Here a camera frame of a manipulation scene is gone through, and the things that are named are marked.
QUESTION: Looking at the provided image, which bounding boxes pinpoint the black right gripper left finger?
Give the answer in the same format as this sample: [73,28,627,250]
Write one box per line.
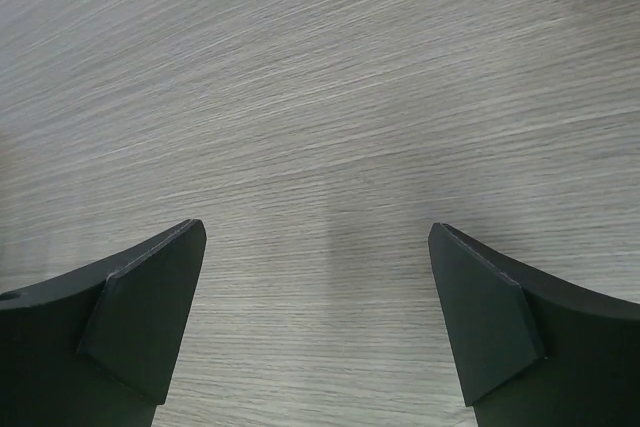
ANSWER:
[1,219,206,426]

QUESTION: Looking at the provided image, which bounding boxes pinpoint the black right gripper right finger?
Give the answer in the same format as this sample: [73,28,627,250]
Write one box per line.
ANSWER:
[428,223,639,426]

